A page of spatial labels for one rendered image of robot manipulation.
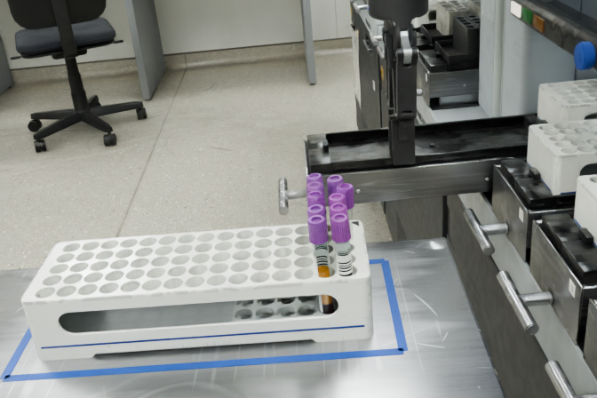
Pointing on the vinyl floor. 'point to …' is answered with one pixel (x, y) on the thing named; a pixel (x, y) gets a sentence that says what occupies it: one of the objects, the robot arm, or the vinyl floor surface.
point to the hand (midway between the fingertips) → (401, 136)
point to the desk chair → (61, 27)
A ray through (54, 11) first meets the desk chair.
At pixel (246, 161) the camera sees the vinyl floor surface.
